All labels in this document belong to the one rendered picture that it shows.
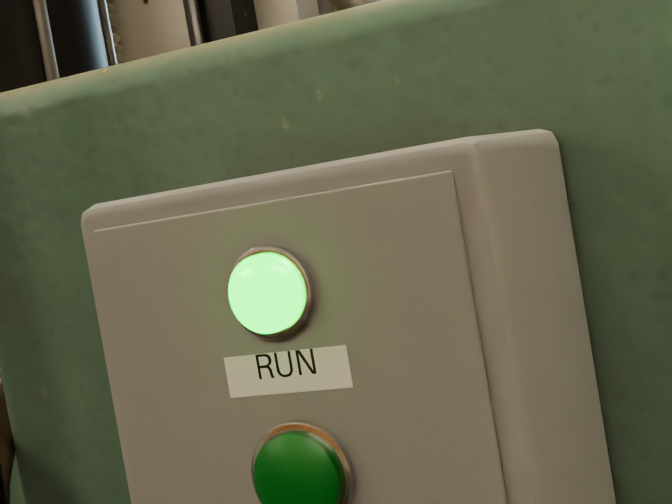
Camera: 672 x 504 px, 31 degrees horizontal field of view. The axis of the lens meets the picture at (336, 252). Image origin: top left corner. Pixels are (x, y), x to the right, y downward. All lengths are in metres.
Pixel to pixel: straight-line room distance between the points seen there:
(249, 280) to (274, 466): 0.04
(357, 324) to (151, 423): 0.06
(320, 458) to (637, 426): 0.08
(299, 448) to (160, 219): 0.06
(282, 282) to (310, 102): 0.08
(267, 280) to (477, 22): 0.09
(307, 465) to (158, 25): 1.95
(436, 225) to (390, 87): 0.08
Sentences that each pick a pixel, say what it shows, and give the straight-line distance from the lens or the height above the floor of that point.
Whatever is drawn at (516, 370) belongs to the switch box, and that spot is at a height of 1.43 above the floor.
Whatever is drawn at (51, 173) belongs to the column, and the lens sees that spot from 0.37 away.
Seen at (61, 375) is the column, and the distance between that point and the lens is 0.38.
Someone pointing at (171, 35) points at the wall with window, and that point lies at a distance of 2.18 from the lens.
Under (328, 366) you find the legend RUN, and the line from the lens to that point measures 0.26.
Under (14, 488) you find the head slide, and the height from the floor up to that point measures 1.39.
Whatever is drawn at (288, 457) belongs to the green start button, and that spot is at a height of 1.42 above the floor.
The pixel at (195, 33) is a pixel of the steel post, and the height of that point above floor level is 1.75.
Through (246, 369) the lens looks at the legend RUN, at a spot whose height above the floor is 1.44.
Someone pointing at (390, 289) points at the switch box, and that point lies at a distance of 0.25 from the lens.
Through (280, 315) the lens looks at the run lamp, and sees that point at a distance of 0.25.
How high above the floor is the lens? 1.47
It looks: 3 degrees down
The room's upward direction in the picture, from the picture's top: 10 degrees counter-clockwise
